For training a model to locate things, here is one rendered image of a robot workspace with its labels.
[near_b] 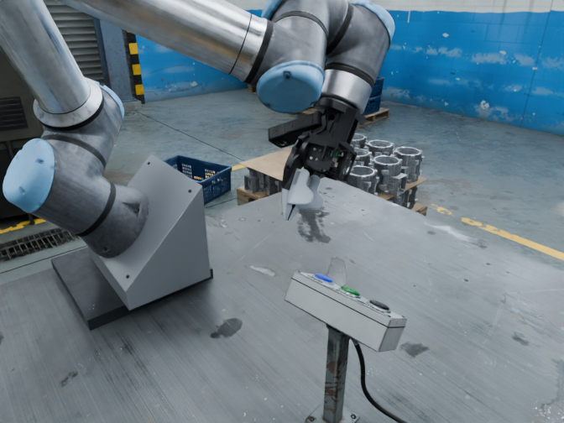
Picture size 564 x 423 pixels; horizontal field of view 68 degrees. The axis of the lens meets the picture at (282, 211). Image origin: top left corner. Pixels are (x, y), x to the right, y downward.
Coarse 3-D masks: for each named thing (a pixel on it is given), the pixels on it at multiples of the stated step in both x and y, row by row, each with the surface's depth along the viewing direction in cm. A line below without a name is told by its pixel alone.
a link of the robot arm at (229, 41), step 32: (64, 0) 51; (96, 0) 50; (128, 0) 51; (160, 0) 51; (192, 0) 52; (160, 32) 53; (192, 32) 53; (224, 32) 54; (256, 32) 55; (288, 32) 57; (320, 32) 61; (224, 64) 57; (256, 64) 56; (288, 64) 55; (320, 64) 59; (288, 96) 59
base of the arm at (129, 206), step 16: (112, 192) 99; (128, 192) 103; (112, 208) 98; (128, 208) 101; (144, 208) 103; (96, 224) 96; (112, 224) 98; (128, 224) 100; (96, 240) 99; (112, 240) 99; (128, 240) 100; (112, 256) 103
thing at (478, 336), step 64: (320, 192) 163; (256, 256) 122; (320, 256) 122; (384, 256) 122; (448, 256) 122; (512, 256) 122; (0, 320) 98; (64, 320) 98; (128, 320) 98; (192, 320) 98; (256, 320) 98; (448, 320) 98; (512, 320) 98; (0, 384) 81; (64, 384) 81; (128, 384) 81; (192, 384) 81; (256, 384) 81; (320, 384) 81; (384, 384) 81; (448, 384) 81; (512, 384) 81
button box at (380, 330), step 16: (288, 288) 66; (304, 288) 65; (320, 288) 63; (336, 288) 64; (304, 304) 64; (320, 304) 63; (336, 304) 61; (352, 304) 60; (368, 304) 60; (320, 320) 62; (336, 320) 61; (352, 320) 59; (368, 320) 58; (384, 320) 57; (400, 320) 59; (352, 336) 59; (368, 336) 57; (384, 336) 56; (400, 336) 62
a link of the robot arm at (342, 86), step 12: (324, 72) 71; (336, 72) 69; (324, 84) 70; (336, 84) 68; (348, 84) 68; (360, 84) 68; (324, 96) 70; (336, 96) 68; (348, 96) 68; (360, 96) 69; (360, 108) 70
